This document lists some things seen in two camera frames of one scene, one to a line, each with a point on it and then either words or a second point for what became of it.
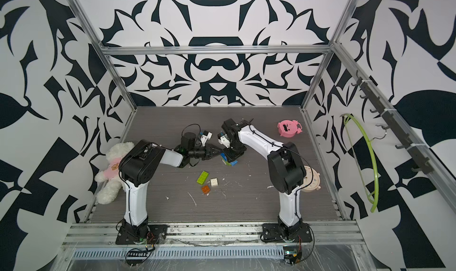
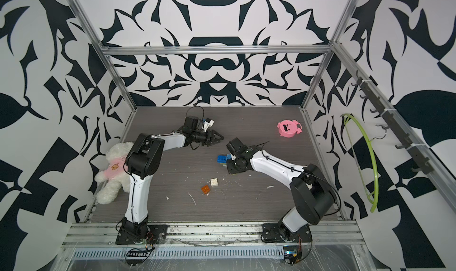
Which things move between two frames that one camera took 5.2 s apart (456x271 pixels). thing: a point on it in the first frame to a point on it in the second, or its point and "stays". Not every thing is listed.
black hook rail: (422, 163) stays
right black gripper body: (233, 151) to (233, 166)
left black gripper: (210, 153) to (211, 138)
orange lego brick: (205, 189) stays
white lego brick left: (214, 182) stays
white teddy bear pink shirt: (111, 176) stays
